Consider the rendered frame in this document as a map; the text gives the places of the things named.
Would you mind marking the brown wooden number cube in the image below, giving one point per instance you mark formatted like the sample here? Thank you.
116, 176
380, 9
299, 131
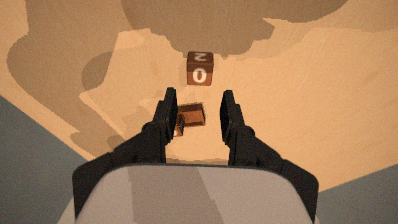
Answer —
199, 68
179, 127

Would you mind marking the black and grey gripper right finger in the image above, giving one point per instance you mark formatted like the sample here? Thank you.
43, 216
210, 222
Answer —
251, 151

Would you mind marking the brown shallow tray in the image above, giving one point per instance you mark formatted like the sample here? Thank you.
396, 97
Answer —
193, 115

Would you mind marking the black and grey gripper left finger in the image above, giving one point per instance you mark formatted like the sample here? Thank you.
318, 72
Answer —
145, 147

